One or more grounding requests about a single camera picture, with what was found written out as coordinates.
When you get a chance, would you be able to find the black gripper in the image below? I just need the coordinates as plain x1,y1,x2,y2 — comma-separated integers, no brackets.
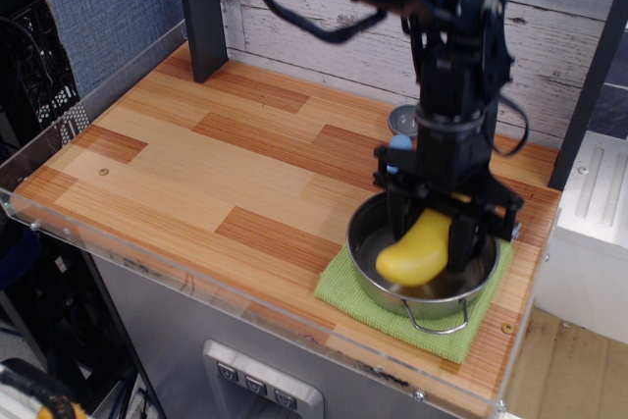
374,114,523,273

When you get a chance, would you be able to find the yellow toy banana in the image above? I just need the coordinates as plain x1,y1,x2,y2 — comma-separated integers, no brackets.
375,208,454,288

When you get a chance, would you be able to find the silver metal pot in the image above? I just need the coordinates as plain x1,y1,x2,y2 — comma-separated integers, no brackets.
346,193,499,334

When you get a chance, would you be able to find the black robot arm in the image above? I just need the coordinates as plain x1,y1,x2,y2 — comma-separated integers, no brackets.
354,0,523,273

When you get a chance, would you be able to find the green cloth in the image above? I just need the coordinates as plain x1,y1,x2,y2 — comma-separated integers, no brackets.
314,241,512,364

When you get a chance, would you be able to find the silver button panel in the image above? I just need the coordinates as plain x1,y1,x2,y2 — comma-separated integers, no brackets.
202,340,325,418

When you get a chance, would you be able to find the black perforated crate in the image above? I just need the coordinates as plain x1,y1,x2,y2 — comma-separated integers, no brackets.
1,0,89,159

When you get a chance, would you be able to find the yellow black object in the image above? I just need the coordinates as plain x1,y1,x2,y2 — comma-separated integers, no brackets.
1,358,90,419

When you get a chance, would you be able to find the blue-handled grey spoon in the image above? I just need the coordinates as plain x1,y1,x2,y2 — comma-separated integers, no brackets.
388,105,418,151

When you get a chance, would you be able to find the dark right post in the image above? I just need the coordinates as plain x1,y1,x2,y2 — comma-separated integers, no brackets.
548,0,627,190

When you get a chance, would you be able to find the dark post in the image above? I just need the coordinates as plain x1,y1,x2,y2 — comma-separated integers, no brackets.
548,0,627,190
182,0,228,83

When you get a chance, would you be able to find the dark left post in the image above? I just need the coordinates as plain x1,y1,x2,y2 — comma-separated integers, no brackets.
182,0,228,83

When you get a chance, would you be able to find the clear acrylic guard rail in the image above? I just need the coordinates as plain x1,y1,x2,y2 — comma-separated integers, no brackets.
1,46,542,418

